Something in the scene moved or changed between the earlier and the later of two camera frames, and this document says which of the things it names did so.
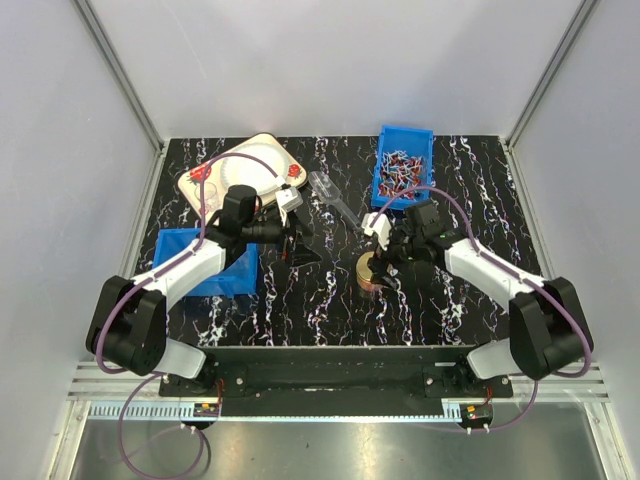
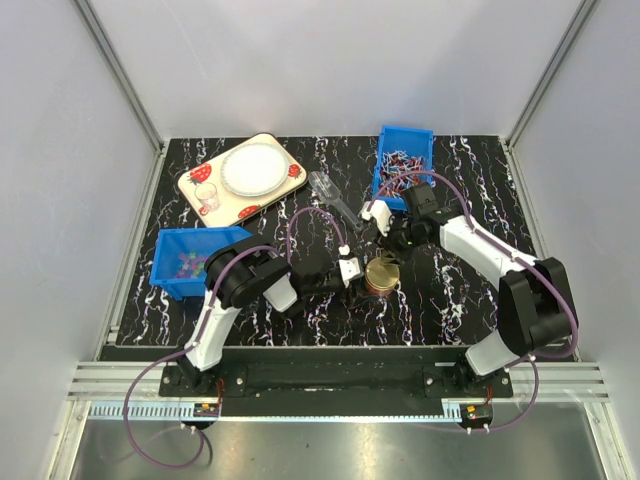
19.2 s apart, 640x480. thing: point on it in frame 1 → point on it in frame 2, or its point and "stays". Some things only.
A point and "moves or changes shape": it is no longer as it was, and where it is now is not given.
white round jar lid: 362,269 moves or changes shape
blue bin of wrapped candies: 405,162 stays
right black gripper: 380,262 stays
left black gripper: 302,254 → 358,294
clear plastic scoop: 329,192 stays
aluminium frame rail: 88,382 stays
